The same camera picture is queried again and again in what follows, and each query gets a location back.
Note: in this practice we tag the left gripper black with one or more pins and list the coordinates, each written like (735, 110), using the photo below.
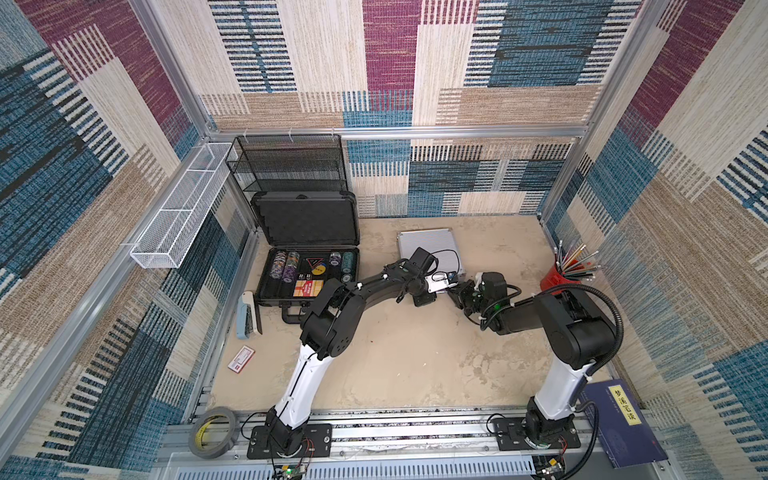
(422, 303)

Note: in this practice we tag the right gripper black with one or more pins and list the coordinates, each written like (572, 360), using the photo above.
(472, 297)

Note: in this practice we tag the silver aluminium poker case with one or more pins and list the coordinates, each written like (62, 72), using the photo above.
(439, 242)

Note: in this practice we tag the dark grey poker case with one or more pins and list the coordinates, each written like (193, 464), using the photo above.
(313, 224)

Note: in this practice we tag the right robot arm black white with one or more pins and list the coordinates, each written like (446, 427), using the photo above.
(583, 326)

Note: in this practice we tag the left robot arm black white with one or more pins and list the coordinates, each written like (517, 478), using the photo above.
(327, 330)

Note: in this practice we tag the red pencil cup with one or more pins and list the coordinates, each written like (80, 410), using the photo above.
(553, 278)

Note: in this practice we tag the teal chip stack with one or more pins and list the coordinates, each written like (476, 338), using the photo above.
(348, 262)

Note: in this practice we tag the small purple chip stack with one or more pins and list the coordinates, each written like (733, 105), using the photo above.
(335, 258)

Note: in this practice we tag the bundle of coloured pencils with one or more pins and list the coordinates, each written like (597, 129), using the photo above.
(575, 263)

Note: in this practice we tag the black red triangle card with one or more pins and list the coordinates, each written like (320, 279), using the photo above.
(310, 264)

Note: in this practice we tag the texas holdem card deck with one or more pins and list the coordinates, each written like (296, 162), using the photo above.
(307, 288)

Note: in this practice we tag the purple mixed chip stack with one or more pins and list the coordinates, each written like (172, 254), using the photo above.
(291, 267)

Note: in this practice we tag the blue orange chip stack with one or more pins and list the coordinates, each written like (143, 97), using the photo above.
(278, 265)

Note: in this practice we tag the black mesh shelf rack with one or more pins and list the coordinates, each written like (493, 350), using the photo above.
(287, 163)

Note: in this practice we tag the blue grey stapler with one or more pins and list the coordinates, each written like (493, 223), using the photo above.
(248, 317)

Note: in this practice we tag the dark blue book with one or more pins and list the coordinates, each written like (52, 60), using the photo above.
(623, 432)

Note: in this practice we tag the grey tape roll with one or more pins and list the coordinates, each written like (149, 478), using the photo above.
(214, 433)

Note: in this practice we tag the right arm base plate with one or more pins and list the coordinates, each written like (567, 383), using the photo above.
(531, 433)

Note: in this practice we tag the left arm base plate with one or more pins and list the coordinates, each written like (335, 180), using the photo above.
(311, 440)

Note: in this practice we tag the white mesh wall basket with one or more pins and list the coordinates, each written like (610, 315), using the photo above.
(166, 241)

